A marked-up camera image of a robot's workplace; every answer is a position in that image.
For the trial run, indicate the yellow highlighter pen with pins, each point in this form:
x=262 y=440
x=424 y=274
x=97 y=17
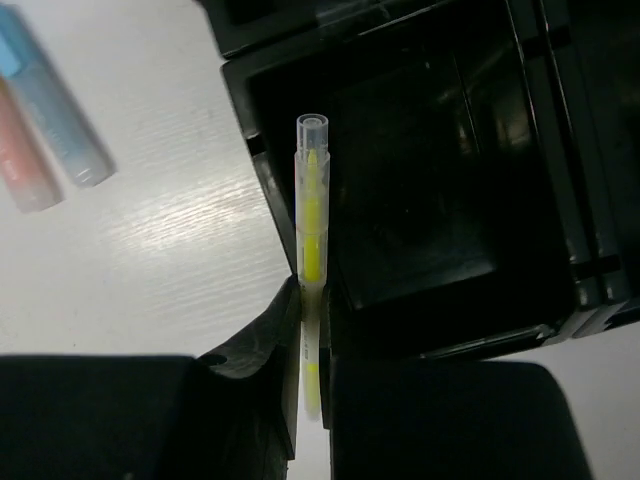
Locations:
x=312 y=188

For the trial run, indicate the pink highlighter orange cap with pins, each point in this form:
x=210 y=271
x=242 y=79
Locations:
x=23 y=166

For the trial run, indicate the blue highlighter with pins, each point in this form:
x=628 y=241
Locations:
x=49 y=103

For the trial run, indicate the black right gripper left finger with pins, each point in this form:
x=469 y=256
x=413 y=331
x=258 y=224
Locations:
x=230 y=413

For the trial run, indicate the black four-compartment organizer tray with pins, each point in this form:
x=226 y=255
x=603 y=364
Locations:
x=484 y=162

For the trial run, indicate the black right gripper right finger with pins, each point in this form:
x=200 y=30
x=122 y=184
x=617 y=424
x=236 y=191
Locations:
x=394 y=415

